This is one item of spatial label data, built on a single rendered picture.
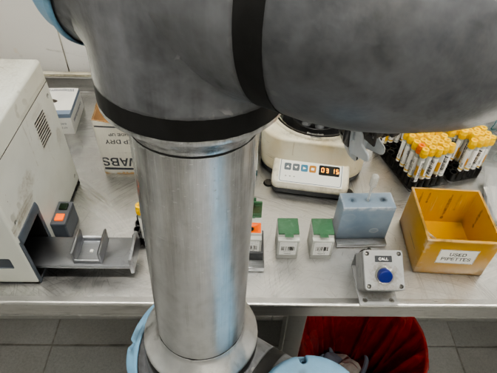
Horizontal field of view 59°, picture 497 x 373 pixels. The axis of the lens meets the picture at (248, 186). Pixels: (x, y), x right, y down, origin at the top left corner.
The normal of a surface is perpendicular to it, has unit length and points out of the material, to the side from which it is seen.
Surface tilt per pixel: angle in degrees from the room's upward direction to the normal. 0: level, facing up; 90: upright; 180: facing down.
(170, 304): 86
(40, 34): 90
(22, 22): 90
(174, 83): 86
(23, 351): 0
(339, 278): 0
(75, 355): 0
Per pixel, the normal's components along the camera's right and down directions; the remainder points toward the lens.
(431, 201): -0.04, 0.70
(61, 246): 0.03, -0.71
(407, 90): 0.04, 0.85
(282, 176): -0.04, -0.35
